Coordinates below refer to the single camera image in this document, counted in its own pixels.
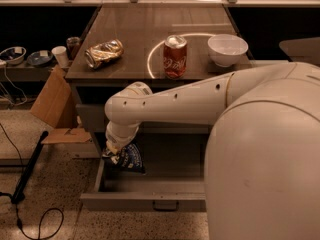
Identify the blue chip bag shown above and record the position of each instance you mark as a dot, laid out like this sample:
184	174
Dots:
128	159

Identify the white bowl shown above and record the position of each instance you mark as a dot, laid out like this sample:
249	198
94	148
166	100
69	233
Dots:
226	50

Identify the grey drawer cabinet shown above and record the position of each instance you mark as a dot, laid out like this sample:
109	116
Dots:
142	29

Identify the cardboard box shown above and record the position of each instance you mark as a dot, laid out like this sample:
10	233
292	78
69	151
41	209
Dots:
55	106

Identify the dark glass jar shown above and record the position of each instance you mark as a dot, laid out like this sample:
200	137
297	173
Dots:
73	45

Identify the blue bowl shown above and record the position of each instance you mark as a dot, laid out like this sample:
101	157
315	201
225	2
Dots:
40	58
13	55

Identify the white paper cup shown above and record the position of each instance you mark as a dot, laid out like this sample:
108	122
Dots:
60	54

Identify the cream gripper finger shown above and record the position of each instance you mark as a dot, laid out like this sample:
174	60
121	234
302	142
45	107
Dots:
112	148

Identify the blue bowl left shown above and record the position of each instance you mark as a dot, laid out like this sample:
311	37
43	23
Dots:
13	55

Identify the black stand leg left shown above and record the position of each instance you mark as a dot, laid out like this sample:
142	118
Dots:
18	195

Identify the open lower grey drawer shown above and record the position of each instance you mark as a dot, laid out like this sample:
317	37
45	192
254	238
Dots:
172	182

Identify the blue bowl right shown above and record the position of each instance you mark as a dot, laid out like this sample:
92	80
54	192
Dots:
40	58

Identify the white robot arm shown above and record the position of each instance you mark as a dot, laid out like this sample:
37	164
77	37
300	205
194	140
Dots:
262	161

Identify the crushed gold can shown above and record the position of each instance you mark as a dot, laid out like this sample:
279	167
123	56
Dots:
102	53

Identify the red soda can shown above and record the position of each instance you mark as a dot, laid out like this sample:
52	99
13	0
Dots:
174	56

